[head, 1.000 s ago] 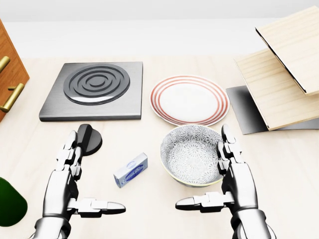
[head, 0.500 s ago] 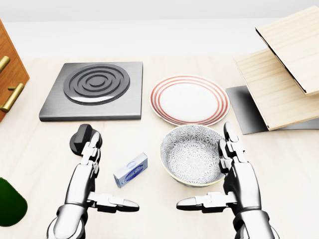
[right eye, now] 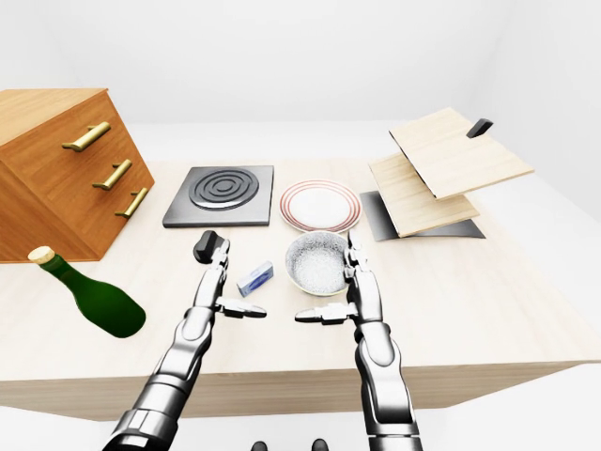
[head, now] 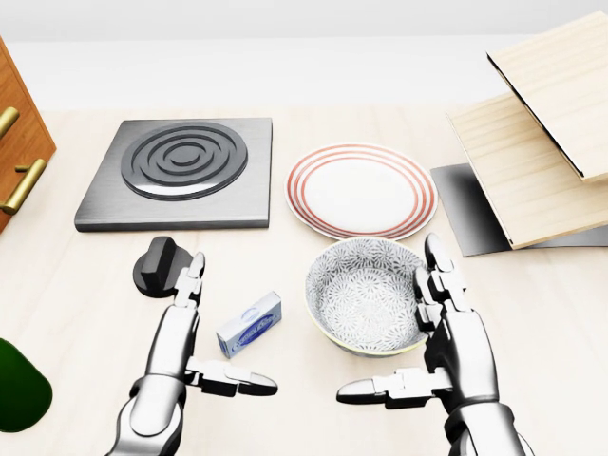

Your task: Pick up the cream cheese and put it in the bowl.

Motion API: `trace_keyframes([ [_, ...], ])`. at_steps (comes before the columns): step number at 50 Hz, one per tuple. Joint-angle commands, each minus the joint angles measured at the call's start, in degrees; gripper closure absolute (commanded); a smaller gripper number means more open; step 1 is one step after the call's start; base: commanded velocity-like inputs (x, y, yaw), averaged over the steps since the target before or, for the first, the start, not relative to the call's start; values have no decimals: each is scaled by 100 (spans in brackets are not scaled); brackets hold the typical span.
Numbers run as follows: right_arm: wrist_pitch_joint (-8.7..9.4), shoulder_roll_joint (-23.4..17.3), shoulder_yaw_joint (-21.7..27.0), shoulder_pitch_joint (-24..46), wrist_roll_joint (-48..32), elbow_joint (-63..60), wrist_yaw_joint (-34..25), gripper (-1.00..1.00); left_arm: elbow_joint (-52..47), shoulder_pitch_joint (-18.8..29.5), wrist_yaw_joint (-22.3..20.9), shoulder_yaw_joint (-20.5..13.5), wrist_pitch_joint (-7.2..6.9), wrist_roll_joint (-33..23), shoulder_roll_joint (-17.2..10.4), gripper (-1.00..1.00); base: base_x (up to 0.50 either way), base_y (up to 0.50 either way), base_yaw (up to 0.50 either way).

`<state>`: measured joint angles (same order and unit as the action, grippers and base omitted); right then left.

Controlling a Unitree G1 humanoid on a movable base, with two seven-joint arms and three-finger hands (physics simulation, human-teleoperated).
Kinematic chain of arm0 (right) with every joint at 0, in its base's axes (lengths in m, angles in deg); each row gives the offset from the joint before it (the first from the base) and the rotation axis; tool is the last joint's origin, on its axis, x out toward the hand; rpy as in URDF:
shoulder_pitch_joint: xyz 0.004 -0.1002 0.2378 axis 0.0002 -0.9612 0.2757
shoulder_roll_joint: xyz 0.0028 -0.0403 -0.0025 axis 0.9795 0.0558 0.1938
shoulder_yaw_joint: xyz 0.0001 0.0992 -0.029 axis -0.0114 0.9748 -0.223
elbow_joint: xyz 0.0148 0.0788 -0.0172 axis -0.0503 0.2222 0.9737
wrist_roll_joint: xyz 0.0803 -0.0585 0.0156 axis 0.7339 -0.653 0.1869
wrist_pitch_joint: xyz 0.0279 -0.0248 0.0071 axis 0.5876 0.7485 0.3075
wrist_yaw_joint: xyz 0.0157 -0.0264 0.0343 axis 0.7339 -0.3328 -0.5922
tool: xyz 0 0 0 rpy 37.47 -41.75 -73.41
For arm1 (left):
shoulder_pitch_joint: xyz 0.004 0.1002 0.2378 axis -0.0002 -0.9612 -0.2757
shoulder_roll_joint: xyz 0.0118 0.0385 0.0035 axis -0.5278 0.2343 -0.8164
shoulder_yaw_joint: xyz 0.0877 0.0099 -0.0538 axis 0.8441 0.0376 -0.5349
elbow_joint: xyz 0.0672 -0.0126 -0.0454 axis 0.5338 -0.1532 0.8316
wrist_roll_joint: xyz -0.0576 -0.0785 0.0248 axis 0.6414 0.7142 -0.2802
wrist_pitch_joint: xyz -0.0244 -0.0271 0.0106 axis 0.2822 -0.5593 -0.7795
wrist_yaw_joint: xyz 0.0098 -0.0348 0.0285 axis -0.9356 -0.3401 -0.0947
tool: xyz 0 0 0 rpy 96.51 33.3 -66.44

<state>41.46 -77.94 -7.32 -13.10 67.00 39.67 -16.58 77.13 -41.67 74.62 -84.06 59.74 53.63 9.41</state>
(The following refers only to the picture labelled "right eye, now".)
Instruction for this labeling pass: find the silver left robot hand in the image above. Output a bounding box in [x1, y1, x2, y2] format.
[176, 237, 269, 348]

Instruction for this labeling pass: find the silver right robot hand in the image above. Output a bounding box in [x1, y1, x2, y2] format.
[294, 230, 404, 373]

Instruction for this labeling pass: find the blue and white cream cheese box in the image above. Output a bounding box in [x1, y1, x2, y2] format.
[236, 260, 276, 299]

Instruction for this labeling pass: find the patterned white bowl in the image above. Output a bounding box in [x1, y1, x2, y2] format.
[285, 230, 353, 298]

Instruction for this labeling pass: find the round black knob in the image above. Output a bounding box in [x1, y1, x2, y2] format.
[192, 229, 226, 265]

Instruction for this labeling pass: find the green wine bottle with cork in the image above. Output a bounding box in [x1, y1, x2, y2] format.
[26, 245, 147, 339]

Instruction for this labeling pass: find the flat dark stove plate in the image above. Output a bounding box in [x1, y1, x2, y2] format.
[162, 164, 275, 230]

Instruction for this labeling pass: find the small wooden drawer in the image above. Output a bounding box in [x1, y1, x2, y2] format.
[72, 157, 157, 262]

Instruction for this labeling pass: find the wooden rack with black base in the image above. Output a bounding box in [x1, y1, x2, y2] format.
[359, 106, 536, 243]

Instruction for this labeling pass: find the white plate with red rings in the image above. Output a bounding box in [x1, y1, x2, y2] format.
[279, 179, 363, 235]

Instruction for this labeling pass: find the medium wooden drawer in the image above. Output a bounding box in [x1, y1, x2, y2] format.
[39, 124, 145, 236]

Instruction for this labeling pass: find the wooden cabinet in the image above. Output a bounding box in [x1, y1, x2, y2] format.
[0, 87, 157, 266]

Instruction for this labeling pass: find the large wooden drawer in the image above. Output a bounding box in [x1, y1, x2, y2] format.
[0, 89, 131, 204]

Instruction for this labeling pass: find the short brass handle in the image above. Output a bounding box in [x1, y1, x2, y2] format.
[115, 187, 149, 220]

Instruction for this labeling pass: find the medium brass handle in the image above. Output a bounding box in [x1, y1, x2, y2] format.
[91, 159, 133, 192]

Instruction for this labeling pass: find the long brass handle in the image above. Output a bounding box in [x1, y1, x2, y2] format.
[61, 121, 113, 153]

